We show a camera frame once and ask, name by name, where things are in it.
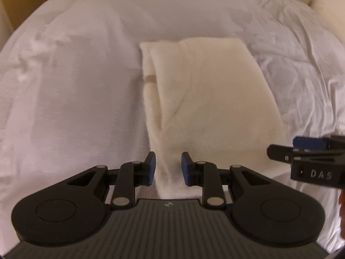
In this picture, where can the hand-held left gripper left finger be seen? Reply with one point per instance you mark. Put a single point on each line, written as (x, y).
(151, 168)

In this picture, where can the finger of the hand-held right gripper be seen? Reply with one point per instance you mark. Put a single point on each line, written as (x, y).
(280, 152)
(307, 143)

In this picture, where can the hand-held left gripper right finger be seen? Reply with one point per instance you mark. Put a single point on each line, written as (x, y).
(186, 168)

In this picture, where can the cream towel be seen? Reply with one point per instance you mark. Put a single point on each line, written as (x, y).
(215, 91)

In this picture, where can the white bed sheet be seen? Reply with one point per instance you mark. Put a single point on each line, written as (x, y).
(80, 86)

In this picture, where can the wooden cabinet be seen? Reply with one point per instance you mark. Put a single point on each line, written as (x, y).
(18, 0)

